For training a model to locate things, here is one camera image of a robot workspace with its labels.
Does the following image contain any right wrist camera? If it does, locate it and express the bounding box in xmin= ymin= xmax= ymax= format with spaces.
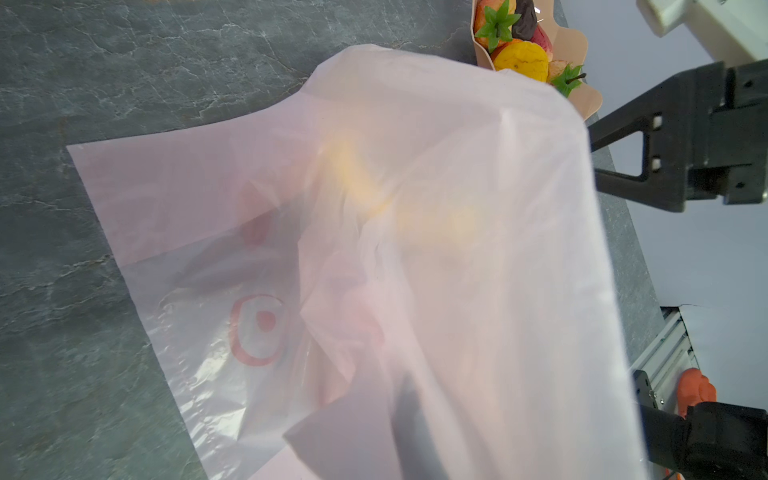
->
xmin=636 ymin=0 xmax=767 ymax=67

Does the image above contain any peach with green leaves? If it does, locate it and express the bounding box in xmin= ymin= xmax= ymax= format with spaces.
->
xmin=546 ymin=60 xmax=587 ymax=98

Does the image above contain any pink plastic bag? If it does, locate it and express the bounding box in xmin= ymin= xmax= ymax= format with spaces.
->
xmin=68 ymin=45 xmax=648 ymax=479

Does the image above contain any red yellow peach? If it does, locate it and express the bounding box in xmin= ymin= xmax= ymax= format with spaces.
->
xmin=473 ymin=0 xmax=520 ymax=53

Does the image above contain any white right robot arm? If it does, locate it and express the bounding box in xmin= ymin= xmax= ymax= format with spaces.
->
xmin=588 ymin=60 xmax=767 ymax=479

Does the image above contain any yellow wrinkled pear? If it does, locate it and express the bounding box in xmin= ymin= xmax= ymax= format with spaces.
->
xmin=492 ymin=39 xmax=549 ymax=82

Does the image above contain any dark brown fruit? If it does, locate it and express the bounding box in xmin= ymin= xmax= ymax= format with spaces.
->
xmin=511 ymin=0 xmax=538 ymax=41

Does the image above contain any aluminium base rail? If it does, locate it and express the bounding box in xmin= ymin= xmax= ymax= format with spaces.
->
xmin=631 ymin=307 xmax=700 ymax=414

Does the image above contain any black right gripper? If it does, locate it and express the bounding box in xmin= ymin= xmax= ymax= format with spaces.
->
xmin=588 ymin=60 xmax=767 ymax=213

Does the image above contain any small red peach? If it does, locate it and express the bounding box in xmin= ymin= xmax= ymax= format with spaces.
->
xmin=530 ymin=24 xmax=553 ymax=61

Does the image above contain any orange rubber glove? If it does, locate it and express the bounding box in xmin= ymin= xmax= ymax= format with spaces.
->
xmin=676 ymin=368 xmax=717 ymax=418

